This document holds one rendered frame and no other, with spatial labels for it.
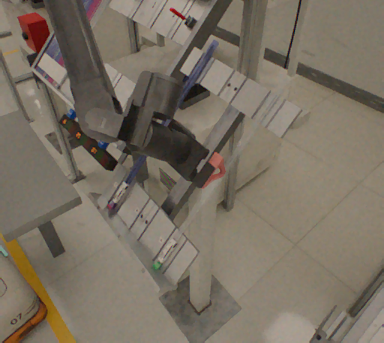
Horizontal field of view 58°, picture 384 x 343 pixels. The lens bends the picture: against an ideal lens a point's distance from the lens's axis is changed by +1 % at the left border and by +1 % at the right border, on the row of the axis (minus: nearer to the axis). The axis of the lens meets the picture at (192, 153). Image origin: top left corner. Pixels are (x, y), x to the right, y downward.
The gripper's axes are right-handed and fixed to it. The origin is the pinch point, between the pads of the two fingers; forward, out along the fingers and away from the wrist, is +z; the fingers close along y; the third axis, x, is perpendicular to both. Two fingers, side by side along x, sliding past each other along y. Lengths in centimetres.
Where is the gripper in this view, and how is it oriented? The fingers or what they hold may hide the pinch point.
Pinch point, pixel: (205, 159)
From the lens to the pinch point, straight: 68.0
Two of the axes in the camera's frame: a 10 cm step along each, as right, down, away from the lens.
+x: -5.5, 8.2, 1.6
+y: -6.2, -5.3, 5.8
